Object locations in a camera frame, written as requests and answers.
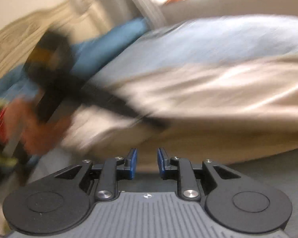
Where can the grey curtain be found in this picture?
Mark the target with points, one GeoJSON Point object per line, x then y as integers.
{"type": "Point", "coordinates": [146, 2]}

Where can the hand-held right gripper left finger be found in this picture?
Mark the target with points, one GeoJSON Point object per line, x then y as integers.
{"type": "Point", "coordinates": [133, 163]}

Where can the ornate cream headboard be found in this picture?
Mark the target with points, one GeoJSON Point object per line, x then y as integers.
{"type": "Point", "coordinates": [39, 27]}

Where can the beige pants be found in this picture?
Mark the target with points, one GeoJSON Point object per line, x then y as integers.
{"type": "Point", "coordinates": [201, 104]}

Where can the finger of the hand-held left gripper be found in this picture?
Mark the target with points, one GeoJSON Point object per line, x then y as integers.
{"type": "Point", "coordinates": [129, 111]}

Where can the teal duvet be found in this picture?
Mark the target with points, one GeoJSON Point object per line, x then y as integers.
{"type": "Point", "coordinates": [99, 47]}

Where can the person's left hand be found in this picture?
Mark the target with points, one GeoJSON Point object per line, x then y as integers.
{"type": "Point", "coordinates": [39, 129]}

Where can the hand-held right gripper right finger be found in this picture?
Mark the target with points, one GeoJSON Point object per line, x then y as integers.
{"type": "Point", "coordinates": [161, 163]}

